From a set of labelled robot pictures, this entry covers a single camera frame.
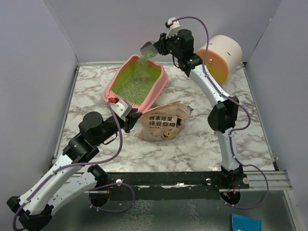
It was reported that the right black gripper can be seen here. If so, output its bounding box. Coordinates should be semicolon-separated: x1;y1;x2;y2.
153;31;181;60

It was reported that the grey metal scoop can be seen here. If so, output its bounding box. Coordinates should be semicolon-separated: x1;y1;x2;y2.
140;41;158;58

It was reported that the peach cat litter bag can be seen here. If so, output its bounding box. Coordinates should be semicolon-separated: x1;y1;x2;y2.
138;101;193;142

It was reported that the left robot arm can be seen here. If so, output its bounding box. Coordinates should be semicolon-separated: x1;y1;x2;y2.
7;108;142;231

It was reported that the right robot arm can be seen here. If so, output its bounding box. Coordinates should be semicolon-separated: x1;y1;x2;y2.
154;29;244;188

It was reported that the green cat litter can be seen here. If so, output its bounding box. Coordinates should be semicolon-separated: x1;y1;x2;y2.
116;55;156;105

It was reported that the pink green litter box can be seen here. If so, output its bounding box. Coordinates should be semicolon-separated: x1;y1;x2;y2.
103;55;168;112

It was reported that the round cream drawer cabinet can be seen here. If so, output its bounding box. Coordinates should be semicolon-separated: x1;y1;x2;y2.
196;35;243;84

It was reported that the blue card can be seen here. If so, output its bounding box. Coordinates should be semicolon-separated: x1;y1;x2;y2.
231;214;262;231

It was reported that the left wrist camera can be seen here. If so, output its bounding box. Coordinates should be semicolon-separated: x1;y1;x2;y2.
108;98;132;121

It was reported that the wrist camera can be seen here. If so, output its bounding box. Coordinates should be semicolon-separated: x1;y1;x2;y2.
165;17;180;39
108;98;132;121

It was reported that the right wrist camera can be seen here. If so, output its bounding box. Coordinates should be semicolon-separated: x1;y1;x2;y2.
165;17;180;39

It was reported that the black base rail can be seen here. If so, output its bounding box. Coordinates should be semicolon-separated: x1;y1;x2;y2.
83;170;251;200

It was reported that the aluminium extrusion rail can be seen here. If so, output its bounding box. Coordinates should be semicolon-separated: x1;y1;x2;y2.
242;171;293;191

